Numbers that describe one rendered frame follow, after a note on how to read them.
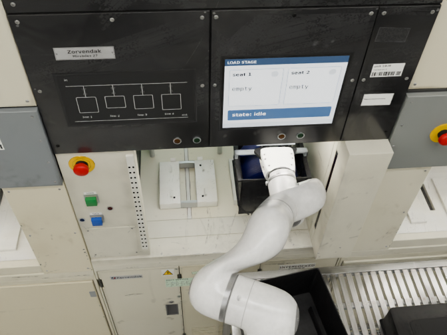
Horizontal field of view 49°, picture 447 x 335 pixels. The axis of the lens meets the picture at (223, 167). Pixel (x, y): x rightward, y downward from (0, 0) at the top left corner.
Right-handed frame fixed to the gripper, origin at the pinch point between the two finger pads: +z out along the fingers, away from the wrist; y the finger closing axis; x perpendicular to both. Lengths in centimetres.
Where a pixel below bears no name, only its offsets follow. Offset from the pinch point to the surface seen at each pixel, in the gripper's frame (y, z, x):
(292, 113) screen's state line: -1.0, -18.5, 27.7
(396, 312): 38, -43, -37
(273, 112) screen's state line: -5.9, -18.6, 28.4
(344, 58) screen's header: 8.5, -18.5, 44.1
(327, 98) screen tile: 7.0, -18.5, 32.6
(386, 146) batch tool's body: 25.6, -20.8, 17.1
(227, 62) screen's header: -18, -19, 44
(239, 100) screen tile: -14.6, -18.7, 32.8
